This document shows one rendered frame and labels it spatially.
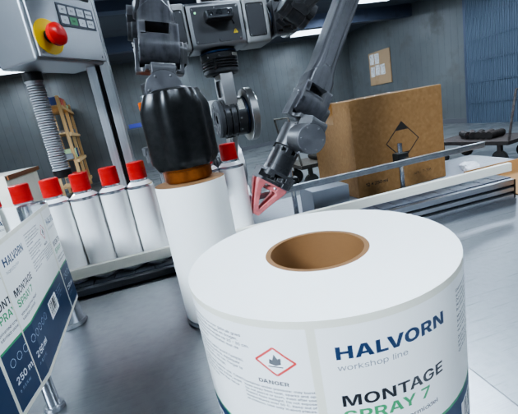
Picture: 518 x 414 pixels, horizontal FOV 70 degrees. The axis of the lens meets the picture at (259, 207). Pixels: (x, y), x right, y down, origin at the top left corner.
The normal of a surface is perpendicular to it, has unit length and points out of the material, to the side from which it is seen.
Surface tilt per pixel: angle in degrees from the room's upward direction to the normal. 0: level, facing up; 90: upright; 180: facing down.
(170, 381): 0
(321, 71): 78
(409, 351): 90
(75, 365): 0
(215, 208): 90
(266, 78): 90
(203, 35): 90
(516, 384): 0
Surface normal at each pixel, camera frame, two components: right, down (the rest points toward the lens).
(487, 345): -0.18, -0.95
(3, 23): -0.35, 0.29
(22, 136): 0.31, 0.18
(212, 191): 0.64, 0.07
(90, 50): 0.92, -0.07
